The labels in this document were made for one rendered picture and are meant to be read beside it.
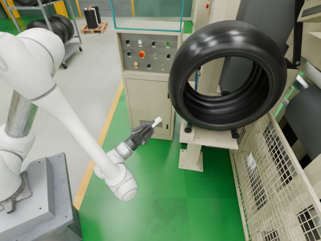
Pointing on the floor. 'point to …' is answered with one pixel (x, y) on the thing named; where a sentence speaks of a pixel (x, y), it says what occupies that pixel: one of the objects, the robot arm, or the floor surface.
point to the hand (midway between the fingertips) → (155, 122)
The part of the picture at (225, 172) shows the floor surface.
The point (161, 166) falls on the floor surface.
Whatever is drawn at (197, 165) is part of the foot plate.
